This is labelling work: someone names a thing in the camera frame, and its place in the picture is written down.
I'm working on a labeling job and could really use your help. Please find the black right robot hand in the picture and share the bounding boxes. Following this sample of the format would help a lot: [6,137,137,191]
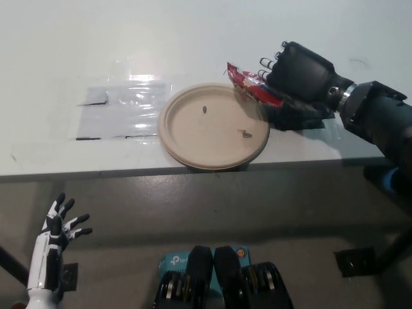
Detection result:
[257,41,358,112]

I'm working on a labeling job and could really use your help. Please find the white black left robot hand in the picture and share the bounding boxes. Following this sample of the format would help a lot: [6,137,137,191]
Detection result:
[27,192,93,290]

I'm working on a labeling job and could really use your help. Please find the red blue sunflower seed bag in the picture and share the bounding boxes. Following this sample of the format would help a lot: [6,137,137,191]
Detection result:
[226,62,286,107]

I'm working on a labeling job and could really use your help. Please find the black floor plate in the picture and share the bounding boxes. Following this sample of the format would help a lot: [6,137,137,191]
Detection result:
[57,263,79,292]
[333,247,377,279]

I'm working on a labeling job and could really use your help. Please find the beige paper plate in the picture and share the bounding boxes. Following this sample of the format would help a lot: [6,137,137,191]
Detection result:
[157,82,271,168]
[173,157,252,171]

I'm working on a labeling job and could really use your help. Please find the black table leg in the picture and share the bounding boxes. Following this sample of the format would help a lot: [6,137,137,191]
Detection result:
[375,221,412,274]
[0,245,32,286]

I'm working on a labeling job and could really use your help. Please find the teal cardboard router box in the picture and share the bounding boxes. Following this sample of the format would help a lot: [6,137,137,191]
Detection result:
[157,246,251,299]

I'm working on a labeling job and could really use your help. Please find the black blue box under table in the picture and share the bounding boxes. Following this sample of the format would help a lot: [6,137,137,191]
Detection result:
[363,165,403,194]

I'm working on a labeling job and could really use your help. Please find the clear plastic sheet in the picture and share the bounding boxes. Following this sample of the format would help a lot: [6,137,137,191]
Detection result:
[77,82,173,141]

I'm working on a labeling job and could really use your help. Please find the clear plastic film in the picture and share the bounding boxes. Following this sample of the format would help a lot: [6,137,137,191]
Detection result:
[69,61,181,144]

